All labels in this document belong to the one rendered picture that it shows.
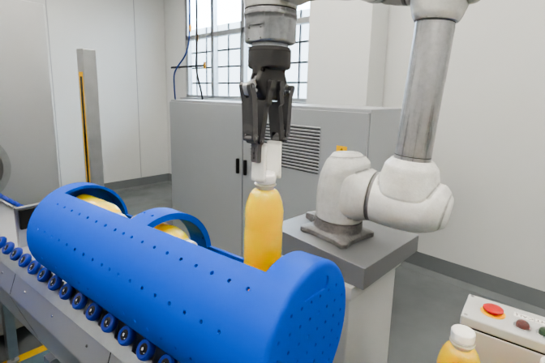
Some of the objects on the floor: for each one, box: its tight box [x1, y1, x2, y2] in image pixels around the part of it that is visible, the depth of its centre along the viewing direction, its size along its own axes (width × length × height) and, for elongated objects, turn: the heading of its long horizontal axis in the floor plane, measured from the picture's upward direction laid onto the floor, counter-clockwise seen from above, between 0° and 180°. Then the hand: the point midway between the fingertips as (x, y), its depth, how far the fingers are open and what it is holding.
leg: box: [0, 301, 19, 363], centre depth 197 cm, size 6×6×63 cm
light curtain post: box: [76, 49, 105, 187], centre depth 177 cm, size 6×6×170 cm
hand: (267, 161), depth 66 cm, fingers closed on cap, 4 cm apart
